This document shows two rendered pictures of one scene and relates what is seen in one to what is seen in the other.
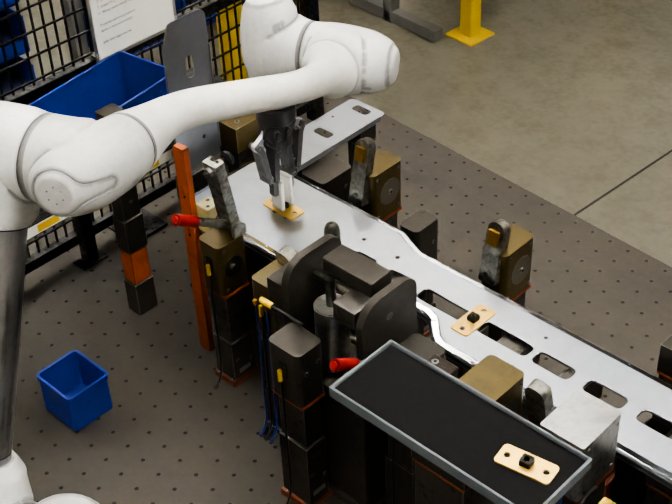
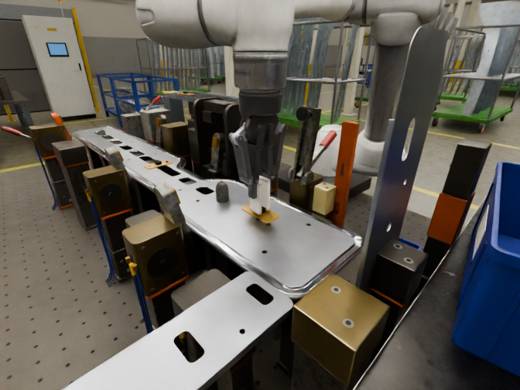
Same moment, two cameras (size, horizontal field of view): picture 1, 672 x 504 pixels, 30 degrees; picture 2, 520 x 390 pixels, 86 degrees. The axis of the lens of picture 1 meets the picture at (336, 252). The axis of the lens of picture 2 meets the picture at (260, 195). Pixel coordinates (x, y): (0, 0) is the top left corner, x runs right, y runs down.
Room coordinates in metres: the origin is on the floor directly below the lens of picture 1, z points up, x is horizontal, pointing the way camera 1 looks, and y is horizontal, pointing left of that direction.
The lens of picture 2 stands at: (2.49, 0.10, 1.32)
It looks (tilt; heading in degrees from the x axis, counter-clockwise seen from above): 26 degrees down; 181
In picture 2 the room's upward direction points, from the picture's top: straight up
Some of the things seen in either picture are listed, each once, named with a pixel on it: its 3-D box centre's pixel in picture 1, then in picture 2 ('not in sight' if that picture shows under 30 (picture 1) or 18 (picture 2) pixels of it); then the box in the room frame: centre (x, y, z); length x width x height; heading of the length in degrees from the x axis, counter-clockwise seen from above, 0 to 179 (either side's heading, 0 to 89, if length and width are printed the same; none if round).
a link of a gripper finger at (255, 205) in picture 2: (286, 188); (255, 196); (1.98, 0.09, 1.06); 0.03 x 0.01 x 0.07; 45
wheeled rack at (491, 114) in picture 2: not in sight; (484, 79); (-3.66, 4.55, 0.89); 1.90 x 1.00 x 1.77; 132
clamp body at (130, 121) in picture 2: not in sight; (141, 149); (1.10, -0.52, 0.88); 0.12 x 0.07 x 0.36; 135
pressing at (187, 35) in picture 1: (191, 94); (396, 185); (2.17, 0.27, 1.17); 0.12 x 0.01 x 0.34; 135
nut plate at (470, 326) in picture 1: (473, 318); (158, 162); (1.64, -0.23, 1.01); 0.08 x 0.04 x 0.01; 134
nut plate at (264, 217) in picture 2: (283, 205); (259, 210); (1.98, 0.10, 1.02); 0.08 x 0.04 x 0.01; 45
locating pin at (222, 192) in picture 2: (332, 235); (222, 193); (1.88, 0.01, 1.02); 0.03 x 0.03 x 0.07
